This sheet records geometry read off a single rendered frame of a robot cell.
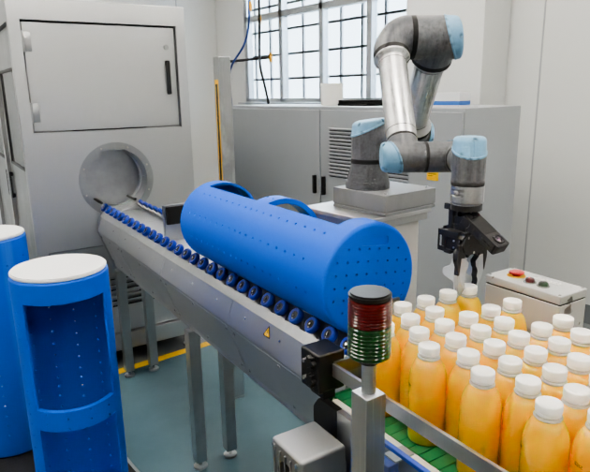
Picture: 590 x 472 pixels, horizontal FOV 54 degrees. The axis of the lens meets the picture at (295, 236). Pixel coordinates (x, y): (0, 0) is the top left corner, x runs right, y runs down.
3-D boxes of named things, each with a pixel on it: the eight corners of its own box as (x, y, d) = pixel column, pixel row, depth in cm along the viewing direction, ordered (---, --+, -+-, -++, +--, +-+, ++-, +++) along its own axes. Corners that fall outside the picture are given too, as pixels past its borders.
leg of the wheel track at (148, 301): (156, 365, 337) (148, 262, 322) (160, 370, 333) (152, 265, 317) (147, 368, 334) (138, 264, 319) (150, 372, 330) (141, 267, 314)
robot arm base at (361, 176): (364, 182, 209) (364, 154, 206) (398, 186, 198) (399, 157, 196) (336, 187, 198) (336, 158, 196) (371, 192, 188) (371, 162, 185)
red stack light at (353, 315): (372, 311, 88) (372, 287, 88) (401, 325, 83) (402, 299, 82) (338, 320, 85) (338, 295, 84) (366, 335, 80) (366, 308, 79)
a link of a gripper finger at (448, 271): (444, 289, 140) (450, 252, 139) (464, 296, 135) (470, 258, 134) (435, 289, 138) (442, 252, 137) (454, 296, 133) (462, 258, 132)
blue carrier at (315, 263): (247, 255, 222) (253, 181, 217) (405, 329, 151) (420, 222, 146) (177, 258, 207) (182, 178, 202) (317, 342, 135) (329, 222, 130)
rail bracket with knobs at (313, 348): (332, 376, 133) (332, 335, 131) (352, 390, 127) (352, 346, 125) (297, 389, 128) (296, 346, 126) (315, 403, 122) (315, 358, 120)
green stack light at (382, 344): (371, 342, 90) (372, 312, 88) (400, 357, 84) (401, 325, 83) (338, 352, 86) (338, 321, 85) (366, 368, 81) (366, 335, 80)
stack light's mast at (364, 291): (371, 377, 91) (372, 281, 87) (398, 394, 86) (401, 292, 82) (339, 389, 88) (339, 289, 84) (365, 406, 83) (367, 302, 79)
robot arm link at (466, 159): (480, 134, 134) (494, 137, 126) (478, 181, 137) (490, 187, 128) (447, 135, 134) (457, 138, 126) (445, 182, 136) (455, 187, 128)
